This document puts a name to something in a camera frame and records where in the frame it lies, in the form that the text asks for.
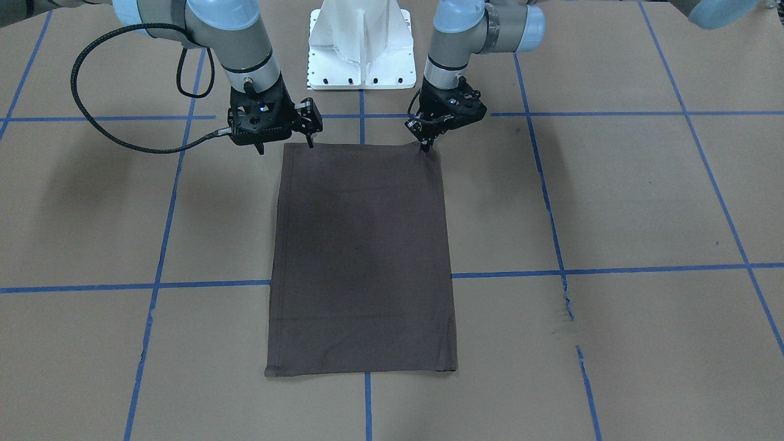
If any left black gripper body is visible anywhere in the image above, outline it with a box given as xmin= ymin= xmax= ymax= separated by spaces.
xmin=404 ymin=77 xmax=488 ymax=141

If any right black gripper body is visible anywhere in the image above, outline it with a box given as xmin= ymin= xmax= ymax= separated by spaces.
xmin=228 ymin=77 xmax=324 ymax=146

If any dark brown t-shirt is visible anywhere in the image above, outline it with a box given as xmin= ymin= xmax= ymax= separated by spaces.
xmin=264 ymin=142 xmax=458 ymax=377

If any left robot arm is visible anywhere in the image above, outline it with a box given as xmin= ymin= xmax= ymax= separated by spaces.
xmin=405 ymin=1 xmax=546 ymax=153

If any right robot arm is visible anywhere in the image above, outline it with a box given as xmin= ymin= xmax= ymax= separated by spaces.
xmin=70 ymin=1 xmax=324 ymax=154

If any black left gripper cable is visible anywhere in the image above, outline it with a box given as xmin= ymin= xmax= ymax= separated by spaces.
xmin=70 ymin=23 xmax=233 ymax=154

